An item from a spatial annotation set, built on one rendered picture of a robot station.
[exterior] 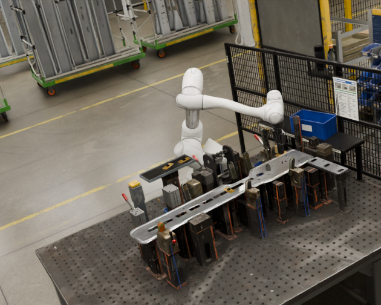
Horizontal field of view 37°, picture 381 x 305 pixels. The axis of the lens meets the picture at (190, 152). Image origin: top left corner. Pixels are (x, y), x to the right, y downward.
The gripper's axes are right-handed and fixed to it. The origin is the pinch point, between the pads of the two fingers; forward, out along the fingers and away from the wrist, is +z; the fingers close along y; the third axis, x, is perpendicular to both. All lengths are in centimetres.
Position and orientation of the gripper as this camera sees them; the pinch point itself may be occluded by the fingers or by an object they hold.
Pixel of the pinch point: (280, 148)
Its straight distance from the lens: 390.5
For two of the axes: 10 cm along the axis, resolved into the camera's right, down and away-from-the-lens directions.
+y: 5.5, 2.6, -7.9
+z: 1.8, 8.9, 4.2
